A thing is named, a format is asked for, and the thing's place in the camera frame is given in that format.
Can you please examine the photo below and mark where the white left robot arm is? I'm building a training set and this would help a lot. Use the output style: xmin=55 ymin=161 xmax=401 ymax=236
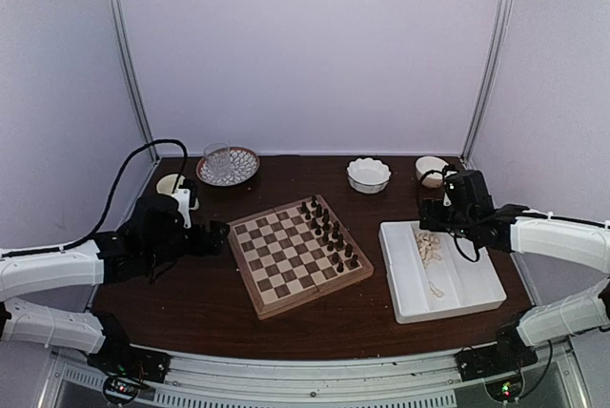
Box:
xmin=1 ymin=194 xmax=230 ymax=374

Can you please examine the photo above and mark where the dark chess pieces row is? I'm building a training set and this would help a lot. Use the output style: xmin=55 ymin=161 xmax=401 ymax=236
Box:
xmin=296 ymin=195 xmax=356 ymax=264

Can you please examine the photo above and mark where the left aluminium frame post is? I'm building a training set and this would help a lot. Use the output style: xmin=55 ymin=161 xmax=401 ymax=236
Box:
xmin=108 ymin=0 xmax=153 ymax=143

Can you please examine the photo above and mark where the wooden chess board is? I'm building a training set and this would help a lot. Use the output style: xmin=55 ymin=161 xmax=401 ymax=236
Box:
xmin=228 ymin=194 xmax=374 ymax=320

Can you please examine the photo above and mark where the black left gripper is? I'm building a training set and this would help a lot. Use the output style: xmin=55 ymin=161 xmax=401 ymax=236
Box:
xmin=145 ymin=219 xmax=230 ymax=270

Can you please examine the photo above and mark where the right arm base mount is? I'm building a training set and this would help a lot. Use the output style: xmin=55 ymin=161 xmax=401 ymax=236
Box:
xmin=455 ymin=314 xmax=554 ymax=406

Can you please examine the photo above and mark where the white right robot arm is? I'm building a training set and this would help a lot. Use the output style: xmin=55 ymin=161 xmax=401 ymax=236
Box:
xmin=417 ymin=168 xmax=609 ymax=372

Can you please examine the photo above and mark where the white scalloped bowl black rim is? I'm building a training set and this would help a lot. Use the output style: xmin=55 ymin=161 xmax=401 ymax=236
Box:
xmin=346 ymin=157 xmax=392 ymax=194

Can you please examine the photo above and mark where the pile of white chess pieces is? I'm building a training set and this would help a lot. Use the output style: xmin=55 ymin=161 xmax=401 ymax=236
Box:
xmin=415 ymin=231 xmax=443 ymax=269

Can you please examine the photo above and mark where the white plastic divided tray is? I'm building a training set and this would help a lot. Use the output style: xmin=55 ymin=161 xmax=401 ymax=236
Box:
xmin=379 ymin=221 xmax=507 ymax=324

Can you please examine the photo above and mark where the right aluminium frame post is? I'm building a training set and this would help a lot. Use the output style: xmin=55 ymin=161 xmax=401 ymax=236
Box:
xmin=460 ymin=0 xmax=514 ymax=167

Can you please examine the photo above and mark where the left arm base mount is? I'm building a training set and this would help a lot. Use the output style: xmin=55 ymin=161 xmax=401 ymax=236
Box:
xmin=87 ymin=313 xmax=171 ymax=389

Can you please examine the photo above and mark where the cream round bowl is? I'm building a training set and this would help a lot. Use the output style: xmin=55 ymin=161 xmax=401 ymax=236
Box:
xmin=415 ymin=155 xmax=449 ymax=189

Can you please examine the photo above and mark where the aluminium frame post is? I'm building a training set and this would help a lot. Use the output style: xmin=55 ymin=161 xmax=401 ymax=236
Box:
xmin=460 ymin=0 xmax=514 ymax=167
xmin=108 ymin=0 xmax=153 ymax=143

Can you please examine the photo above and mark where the cream ceramic mug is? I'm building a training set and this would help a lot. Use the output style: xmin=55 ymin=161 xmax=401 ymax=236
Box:
xmin=156 ymin=173 xmax=185 ymax=195

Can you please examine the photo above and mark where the patterned brown rim plate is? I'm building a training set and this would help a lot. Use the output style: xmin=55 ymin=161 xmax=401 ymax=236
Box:
xmin=195 ymin=146 xmax=260 ymax=187

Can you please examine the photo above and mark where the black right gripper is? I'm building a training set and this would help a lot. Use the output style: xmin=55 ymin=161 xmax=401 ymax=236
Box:
xmin=419 ymin=198 xmax=475 ymax=242

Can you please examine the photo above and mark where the clear drinking glass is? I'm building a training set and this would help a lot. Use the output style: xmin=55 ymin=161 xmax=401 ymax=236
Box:
xmin=204 ymin=142 xmax=231 ymax=178

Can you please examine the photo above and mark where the dark chess piece corner rook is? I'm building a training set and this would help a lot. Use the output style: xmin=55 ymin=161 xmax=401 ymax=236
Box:
xmin=348 ymin=254 xmax=359 ymax=270

